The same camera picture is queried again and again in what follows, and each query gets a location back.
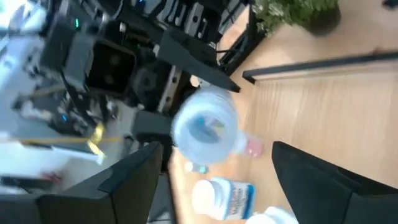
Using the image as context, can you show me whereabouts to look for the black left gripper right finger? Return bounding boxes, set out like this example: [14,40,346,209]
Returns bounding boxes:
[271,141,354,224]

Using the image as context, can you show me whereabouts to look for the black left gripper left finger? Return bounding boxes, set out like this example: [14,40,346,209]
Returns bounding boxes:
[98,141,165,224]

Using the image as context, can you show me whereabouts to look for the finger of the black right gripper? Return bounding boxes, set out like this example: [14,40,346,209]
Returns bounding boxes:
[132,110,174,144]
[157,27,242,93]

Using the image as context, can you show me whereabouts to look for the clear pill bottle mixed pills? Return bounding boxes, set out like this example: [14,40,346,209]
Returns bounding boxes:
[172,86,239,166]

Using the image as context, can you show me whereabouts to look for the translucent pill bottle white cap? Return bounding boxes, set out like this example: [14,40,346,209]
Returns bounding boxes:
[233,133,265,158]

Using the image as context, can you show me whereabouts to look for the wooden shelf black metal legs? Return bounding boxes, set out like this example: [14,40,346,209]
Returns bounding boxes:
[167,51,398,224]

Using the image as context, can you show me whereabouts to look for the black equipment rack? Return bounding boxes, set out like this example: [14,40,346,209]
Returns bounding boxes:
[118,0,249,44]

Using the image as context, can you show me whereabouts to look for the yellow tag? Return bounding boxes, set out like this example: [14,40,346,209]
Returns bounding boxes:
[86,122,106,158]

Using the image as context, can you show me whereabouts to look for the small green potted plant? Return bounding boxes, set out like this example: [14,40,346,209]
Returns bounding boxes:
[251,0,342,37]

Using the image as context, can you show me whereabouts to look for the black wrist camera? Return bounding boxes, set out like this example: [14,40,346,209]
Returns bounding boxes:
[86,39,137,96]

